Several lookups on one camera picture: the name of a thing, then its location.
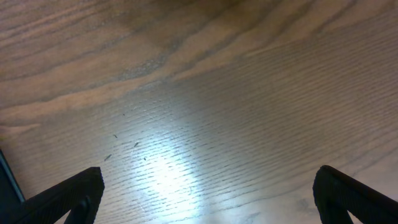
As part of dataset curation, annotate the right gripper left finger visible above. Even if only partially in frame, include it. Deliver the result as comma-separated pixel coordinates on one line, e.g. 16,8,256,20
12,167,104,224

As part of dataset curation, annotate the dark green open box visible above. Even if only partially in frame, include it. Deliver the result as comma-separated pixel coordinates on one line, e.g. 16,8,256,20
1,151,25,215

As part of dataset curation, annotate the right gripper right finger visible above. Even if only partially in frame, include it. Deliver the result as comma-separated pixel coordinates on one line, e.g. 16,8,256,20
313,165,397,224

